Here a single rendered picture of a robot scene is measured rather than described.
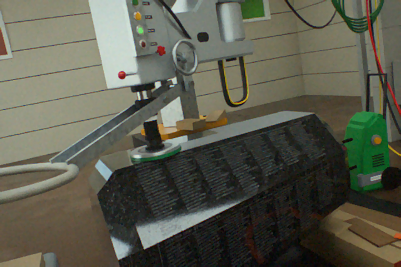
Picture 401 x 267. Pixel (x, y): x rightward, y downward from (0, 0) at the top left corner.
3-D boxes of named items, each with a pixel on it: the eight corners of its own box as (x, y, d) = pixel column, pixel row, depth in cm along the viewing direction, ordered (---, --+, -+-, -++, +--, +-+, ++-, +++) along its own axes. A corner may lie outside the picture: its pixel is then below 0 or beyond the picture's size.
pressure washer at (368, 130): (374, 175, 313) (364, 73, 297) (404, 186, 279) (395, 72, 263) (337, 184, 306) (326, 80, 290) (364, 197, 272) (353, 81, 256)
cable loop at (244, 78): (247, 102, 215) (239, 47, 209) (252, 102, 213) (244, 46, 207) (224, 111, 198) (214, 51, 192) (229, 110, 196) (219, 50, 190)
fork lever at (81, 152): (168, 89, 178) (164, 80, 176) (198, 86, 165) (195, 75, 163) (50, 171, 132) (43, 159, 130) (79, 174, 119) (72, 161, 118)
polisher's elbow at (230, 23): (203, 47, 202) (197, 10, 198) (230, 43, 212) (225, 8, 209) (225, 42, 186) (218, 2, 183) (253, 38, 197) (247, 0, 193)
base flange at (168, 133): (140, 134, 274) (138, 128, 273) (198, 120, 295) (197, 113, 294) (163, 141, 230) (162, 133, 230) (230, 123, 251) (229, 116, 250)
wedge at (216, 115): (213, 117, 265) (212, 110, 264) (226, 116, 260) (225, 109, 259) (202, 123, 247) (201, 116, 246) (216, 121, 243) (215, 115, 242)
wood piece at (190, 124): (176, 128, 243) (175, 121, 242) (188, 125, 248) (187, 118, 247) (193, 130, 226) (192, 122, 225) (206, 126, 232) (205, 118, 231)
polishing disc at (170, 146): (130, 151, 166) (129, 148, 166) (176, 141, 170) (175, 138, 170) (131, 161, 146) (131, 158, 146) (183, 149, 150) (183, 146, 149)
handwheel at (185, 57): (185, 75, 163) (179, 41, 160) (203, 73, 156) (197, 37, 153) (161, 80, 152) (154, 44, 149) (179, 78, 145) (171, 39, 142)
